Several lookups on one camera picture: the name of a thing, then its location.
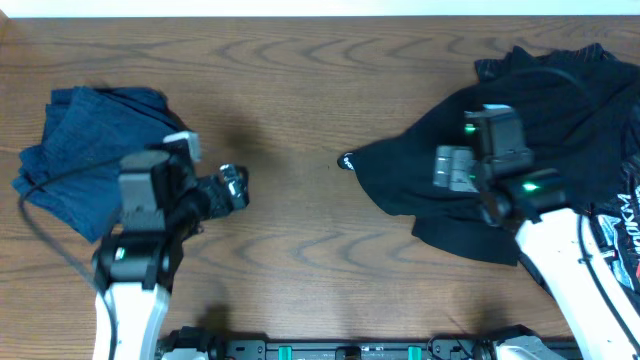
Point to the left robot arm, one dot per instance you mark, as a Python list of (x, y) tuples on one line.
[(163, 203)]

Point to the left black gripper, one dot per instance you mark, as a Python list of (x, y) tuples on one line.
[(220, 204)]

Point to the plain black t-shirt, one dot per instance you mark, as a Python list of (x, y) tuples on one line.
[(533, 134)]

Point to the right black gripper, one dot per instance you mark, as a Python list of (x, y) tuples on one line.
[(462, 158)]

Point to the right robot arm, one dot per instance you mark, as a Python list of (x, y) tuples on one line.
[(560, 225)]

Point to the folded blue garment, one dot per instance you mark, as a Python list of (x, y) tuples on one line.
[(85, 126)]

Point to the black patterned shirt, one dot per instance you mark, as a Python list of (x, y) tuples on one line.
[(616, 219)]

